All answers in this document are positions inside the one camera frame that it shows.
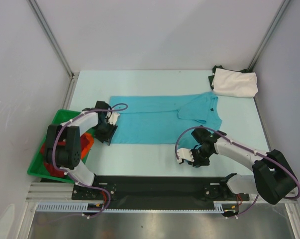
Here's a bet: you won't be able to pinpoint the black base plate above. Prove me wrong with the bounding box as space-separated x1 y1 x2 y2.
71 175 250 211

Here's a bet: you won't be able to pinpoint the aluminium frame post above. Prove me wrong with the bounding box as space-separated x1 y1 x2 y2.
26 0 75 78
247 0 293 72

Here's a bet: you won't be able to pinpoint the orange t-shirt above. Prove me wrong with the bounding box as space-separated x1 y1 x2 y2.
80 132 94 160

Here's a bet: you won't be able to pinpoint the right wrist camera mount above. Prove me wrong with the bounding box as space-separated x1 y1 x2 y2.
176 148 194 164

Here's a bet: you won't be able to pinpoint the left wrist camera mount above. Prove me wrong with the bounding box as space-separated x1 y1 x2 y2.
106 112 120 125

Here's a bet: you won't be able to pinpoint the light blue t-shirt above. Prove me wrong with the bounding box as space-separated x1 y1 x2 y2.
109 92 222 148

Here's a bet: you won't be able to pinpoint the white cable duct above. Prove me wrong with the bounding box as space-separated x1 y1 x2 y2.
36 202 237 214

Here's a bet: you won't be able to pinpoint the white folded t-shirt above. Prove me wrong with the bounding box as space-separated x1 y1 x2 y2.
213 69 258 98

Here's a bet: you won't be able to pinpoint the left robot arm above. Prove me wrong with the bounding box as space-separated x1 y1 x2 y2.
43 101 120 199

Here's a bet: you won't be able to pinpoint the left aluminium frame post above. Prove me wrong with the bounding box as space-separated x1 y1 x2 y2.
26 0 75 78

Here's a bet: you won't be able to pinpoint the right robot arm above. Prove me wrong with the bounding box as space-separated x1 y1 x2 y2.
191 126 298 205

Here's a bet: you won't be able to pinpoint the dark red t-shirt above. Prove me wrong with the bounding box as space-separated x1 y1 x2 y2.
40 143 65 178

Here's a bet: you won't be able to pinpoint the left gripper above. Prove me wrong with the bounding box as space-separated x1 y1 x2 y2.
94 119 117 145

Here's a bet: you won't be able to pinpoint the aluminium frame rail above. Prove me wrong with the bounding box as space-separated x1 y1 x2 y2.
27 183 293 205

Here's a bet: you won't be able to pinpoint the right aluminium frame post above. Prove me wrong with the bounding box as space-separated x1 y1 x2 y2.
247 0 293 72

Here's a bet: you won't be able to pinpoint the dark green folded t-shirt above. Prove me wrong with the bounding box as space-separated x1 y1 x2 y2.
208 65 249 90

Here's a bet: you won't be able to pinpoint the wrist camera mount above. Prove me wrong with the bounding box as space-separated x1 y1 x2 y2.
106 112 120 125
176 148 194 164

